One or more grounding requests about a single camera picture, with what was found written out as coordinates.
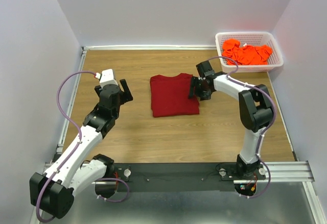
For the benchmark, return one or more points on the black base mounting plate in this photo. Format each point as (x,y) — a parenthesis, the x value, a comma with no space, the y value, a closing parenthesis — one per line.
(180,177)

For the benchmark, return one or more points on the aluminium front rail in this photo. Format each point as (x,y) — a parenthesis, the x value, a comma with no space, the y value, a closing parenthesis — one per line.
(288,171)

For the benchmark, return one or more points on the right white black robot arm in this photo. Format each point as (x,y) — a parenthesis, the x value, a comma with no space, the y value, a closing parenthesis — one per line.
(257,114)

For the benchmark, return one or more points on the aluminium back rail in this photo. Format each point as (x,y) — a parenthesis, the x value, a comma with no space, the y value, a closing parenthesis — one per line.
(146,47)

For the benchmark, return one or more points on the orange t-shirt in basket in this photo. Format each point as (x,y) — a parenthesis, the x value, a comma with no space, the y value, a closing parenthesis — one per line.
(247,54)

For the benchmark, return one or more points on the dark red t-shirt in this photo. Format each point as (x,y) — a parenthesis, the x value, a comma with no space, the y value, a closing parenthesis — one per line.
(170,96)

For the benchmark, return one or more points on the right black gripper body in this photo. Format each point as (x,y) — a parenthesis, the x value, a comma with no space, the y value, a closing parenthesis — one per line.
(193,88)

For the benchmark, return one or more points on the aluminium rail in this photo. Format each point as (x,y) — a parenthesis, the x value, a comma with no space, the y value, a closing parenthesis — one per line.
(282,119)
(67,106)
(146,47)
(288,171)

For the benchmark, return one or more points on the white plastic laundry basket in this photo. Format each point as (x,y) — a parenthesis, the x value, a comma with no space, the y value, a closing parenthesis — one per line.
(250,38)

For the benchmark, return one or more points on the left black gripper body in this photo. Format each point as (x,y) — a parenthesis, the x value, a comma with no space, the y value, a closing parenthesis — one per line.
(123,96)

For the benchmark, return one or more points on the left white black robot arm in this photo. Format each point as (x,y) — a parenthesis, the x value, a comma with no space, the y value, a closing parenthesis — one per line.
(53,192)

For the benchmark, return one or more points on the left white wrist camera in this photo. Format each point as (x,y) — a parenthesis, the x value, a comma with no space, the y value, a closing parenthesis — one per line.
(106,77)

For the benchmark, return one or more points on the aluminium left side rail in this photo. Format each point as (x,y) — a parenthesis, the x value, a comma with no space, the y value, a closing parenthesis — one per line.
(67,106)

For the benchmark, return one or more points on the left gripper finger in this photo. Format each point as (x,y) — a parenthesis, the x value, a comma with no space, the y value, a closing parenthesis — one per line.
(98,90)
(125,95)

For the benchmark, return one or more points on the aluminium right side rail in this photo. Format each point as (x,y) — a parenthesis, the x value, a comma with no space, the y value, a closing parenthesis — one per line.
(282,119)

